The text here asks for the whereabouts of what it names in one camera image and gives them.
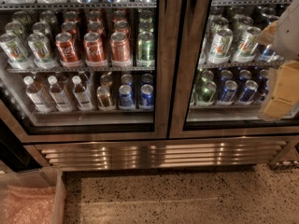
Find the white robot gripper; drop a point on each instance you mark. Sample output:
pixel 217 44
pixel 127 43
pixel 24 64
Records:
pixel 289 32

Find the glass fridge door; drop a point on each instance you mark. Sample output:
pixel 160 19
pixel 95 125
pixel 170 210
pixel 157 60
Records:
pixel 202 19
pixel 87 70

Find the right door silver blue can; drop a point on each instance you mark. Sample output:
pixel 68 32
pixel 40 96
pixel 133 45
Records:
pixel 267 54

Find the door 7up can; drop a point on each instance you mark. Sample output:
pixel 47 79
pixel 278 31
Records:
pixel 246 46
pixel 220 46

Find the right door blue can middle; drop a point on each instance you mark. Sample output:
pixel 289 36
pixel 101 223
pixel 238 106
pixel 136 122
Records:
pixel 247 91

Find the right door blue can left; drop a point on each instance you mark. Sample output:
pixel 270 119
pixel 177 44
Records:
pixel 227 93

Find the right door left 7up can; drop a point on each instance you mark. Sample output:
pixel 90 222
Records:
pixel 220 46

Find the right door green can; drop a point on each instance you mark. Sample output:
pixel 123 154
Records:
pixel 205 93

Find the steel fridge vent grille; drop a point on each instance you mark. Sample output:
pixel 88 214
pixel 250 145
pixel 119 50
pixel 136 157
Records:
pixel 159 154

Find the front green soda can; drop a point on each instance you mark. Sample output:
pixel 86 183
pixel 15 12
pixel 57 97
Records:
pixel 145 49

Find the gold drink can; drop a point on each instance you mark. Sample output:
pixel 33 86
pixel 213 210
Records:
pixel 105 99

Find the front middle red cola can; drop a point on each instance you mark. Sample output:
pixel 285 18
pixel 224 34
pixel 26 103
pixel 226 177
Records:
pixel 94 49

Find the red cola can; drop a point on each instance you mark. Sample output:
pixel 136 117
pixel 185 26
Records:
pixel 67 47
pixel 94 49

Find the right water bottle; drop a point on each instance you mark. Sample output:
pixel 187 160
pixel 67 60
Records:
pixel 83 94

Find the water bottle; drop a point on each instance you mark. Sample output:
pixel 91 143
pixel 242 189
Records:
pixel 83 94
pixel 60 94
pixel 37 93

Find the front left red cola can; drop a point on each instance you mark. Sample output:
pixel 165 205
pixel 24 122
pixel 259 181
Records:
pixel 67 47

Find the middle water bottle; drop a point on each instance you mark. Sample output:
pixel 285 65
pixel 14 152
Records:
pixel 60 94

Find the left water bottle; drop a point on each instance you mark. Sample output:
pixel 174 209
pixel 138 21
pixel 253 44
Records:
pixel 37 93

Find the front left 7up can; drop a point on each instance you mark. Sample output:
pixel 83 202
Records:
pixel 18 54

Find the clear plastic bin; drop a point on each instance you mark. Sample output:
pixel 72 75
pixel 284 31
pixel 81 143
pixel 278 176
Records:
pixel 40 178

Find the pink bubble wrap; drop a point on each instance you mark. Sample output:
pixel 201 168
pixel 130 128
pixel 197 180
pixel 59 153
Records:
pixel 26 205

